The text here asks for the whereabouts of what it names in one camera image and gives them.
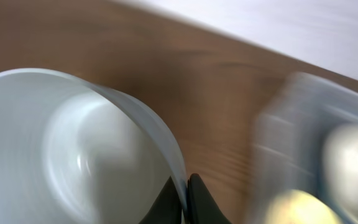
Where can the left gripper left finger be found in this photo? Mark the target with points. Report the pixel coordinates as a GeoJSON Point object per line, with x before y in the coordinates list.
{"type": "Point", "coordinates": [167, 207]}

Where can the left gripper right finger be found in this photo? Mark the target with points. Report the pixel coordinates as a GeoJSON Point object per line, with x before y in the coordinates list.
{"type": "Point", "coordinates": [202, 208]}

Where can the yellow bowl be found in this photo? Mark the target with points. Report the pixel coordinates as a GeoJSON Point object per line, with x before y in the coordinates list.
{"type": "Point", "coordinates": [299, 207]}

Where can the clear plastic storage container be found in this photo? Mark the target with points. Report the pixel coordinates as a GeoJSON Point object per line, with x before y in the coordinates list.
{"type": "Point", "coordinates": [289, 137]}

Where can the grey bowl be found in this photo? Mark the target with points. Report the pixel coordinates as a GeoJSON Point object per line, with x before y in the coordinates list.
{"type": "Point", "coordinates": [72, 151]}

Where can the beige bowl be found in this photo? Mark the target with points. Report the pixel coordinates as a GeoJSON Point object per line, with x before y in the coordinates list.
{"type": "Point", "coordinates": [340, 167]}

